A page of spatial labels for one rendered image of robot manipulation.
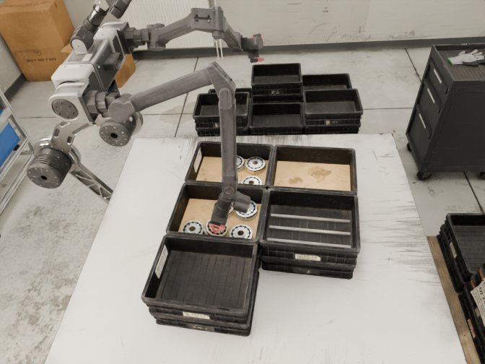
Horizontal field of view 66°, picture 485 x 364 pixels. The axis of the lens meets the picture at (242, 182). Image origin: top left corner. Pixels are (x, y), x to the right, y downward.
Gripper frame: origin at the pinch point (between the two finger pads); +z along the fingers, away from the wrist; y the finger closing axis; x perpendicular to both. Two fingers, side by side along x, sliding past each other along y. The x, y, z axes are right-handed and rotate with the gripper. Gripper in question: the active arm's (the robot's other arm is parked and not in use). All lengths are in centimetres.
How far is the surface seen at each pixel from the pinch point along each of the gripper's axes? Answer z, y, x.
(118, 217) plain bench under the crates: 35, 15, 49
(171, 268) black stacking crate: 11.8, -19.2, 13.2
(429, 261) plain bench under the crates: -13, 3, -94
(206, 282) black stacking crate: 6.8, -24.2, -2.1
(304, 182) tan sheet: -9, 34, -36
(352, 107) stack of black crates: 6, 146, -76
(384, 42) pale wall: 18, 331, -133
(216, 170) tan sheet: 5.6, 39.5, 7.1
